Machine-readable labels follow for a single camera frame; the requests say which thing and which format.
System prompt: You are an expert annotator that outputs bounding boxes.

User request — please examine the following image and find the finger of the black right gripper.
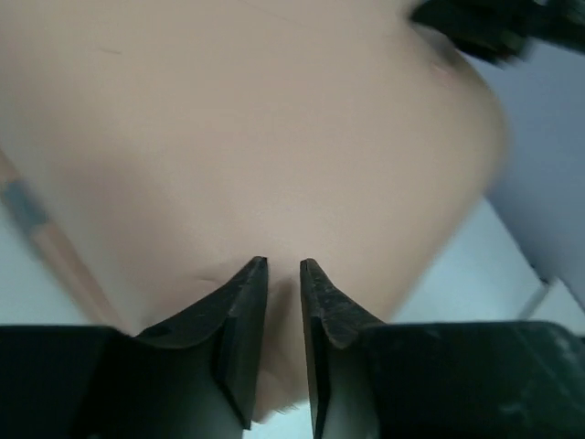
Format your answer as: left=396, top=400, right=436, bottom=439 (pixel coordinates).
left=409, top=0, right=584, bottom=62

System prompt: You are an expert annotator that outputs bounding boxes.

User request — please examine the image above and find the pink hard-shell suitcase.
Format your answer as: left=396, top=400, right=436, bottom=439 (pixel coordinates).
left=1, top=1, right=507, bottom=421

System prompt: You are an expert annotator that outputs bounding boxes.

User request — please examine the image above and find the aluminium table rail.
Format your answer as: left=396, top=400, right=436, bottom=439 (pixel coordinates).
left=518, top=278, right=553, bottom=320

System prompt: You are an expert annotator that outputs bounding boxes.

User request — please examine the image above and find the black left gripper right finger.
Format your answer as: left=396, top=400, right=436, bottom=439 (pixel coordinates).
left=300, top=259, right=584, bottom=438

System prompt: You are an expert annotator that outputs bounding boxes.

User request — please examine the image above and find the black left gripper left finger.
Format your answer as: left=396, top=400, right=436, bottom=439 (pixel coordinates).
left=1, top=257, right=268, bottom=438

